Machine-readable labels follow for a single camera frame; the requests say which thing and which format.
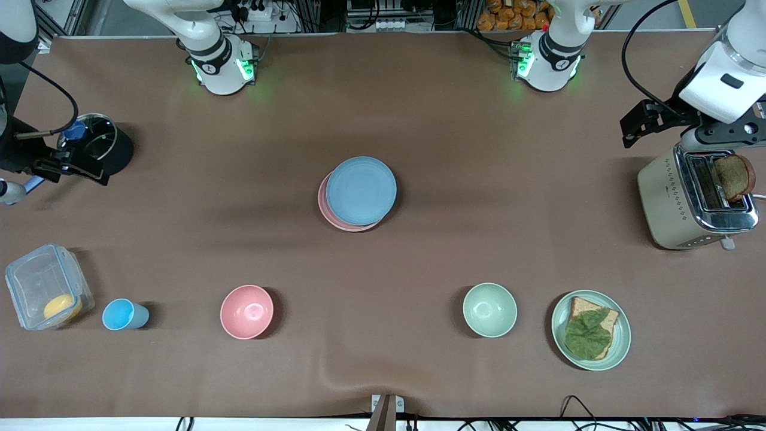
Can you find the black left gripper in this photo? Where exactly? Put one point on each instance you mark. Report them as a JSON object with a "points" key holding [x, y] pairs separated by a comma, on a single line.
{"points": [[671, 113]]}

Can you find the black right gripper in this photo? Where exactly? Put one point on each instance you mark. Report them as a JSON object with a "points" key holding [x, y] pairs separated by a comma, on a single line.
{"points": [[14, 151]]}

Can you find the pink plate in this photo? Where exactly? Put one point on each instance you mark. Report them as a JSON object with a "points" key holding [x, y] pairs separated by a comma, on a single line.
{"points": [[335, 221]]}

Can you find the blue plate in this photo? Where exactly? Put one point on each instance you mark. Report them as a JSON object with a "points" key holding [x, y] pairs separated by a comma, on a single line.
{"points": [[361, 190]]}

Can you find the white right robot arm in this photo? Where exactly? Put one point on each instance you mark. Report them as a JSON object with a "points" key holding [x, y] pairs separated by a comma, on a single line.
{"points": [[209, 54]]}

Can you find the glass lid blue knob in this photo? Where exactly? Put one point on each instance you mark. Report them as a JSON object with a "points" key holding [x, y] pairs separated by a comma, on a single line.
{"points": [[99, 134]]}

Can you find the beige chrome toaster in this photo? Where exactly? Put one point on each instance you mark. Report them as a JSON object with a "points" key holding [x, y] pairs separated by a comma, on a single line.
{"points": [[664, 203]]}

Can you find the brown toast slice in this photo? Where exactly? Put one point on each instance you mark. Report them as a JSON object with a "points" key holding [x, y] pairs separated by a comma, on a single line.
{"points": [[735, 179]]}

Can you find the clear plastic container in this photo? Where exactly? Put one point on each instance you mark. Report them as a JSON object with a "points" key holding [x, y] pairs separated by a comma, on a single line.
{"points": [[36, 281]]}

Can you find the yellow round food piece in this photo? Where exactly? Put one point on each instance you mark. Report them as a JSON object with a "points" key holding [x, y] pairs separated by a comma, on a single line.
{"points": [[61, 307]]}

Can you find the blue cup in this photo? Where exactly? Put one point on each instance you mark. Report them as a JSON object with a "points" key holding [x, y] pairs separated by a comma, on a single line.
{"points": [[119, 315]]}

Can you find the bag of orange buns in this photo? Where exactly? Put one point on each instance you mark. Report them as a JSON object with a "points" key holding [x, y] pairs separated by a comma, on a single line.
{"points": [[508, 18]]}

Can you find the bread slice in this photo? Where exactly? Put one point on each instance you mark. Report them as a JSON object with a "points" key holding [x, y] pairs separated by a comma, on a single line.
{"points": [[583, 305]]}

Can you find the green plate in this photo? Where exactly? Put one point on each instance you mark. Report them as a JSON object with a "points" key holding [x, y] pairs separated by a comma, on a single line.
{"points": [[622, 335]]}

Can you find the pink bowl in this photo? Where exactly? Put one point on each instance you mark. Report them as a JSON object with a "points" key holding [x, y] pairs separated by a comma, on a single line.
{"points": [[246, 312]]}

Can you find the green lettuce leaf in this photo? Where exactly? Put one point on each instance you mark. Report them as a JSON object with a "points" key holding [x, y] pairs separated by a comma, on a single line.
{"points": [[586, 338]]}

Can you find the brown table cover mat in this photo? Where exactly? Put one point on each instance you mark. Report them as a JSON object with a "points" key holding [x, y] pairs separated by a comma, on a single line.
{"points": [[419, 120]]}

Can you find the white power strip with plugs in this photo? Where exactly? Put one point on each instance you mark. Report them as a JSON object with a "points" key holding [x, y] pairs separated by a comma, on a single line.
{"points": [[260, 12]]}

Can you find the green bowl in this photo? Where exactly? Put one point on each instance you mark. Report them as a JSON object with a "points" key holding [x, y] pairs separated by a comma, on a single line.
{"points": [[489, 310]]}

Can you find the small white power strip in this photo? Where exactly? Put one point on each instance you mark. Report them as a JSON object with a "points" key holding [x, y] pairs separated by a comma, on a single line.
{"points": [[390, 25]]}

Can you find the aluminium frame rail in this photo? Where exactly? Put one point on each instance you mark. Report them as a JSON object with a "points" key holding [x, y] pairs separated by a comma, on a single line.
{"points": [[66, 18]]}

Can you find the metal table edge bracket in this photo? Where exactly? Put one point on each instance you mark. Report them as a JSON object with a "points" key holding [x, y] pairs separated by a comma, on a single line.
{"points": [[386, 413]]}

